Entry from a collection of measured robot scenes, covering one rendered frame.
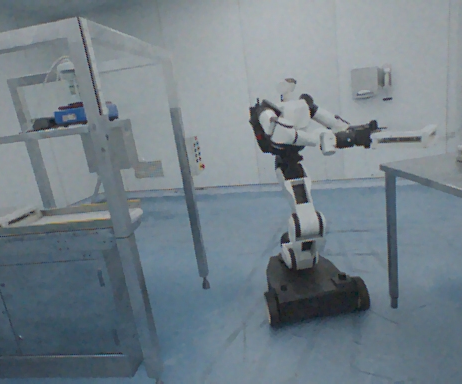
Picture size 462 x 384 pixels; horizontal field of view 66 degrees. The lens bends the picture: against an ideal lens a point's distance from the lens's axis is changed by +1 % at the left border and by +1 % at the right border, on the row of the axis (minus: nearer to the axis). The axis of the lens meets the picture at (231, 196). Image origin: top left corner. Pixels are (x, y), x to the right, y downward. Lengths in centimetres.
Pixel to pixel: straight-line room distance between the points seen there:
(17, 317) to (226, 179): 377
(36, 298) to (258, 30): 410
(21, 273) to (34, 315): 24
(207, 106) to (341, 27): 202
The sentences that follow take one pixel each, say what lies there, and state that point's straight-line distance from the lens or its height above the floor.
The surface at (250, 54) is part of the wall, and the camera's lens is 509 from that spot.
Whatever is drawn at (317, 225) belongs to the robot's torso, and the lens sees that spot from 200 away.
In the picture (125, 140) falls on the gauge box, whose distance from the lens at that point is 175.
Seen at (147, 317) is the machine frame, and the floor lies 42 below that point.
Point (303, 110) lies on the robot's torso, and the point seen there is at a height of 119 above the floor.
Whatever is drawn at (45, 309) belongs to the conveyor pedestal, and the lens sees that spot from 210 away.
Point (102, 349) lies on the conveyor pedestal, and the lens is 207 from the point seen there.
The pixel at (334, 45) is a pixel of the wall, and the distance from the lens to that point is 490.
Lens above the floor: 129
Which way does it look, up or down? 15 degrees down
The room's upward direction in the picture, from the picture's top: 8 degrees counter-clockwise
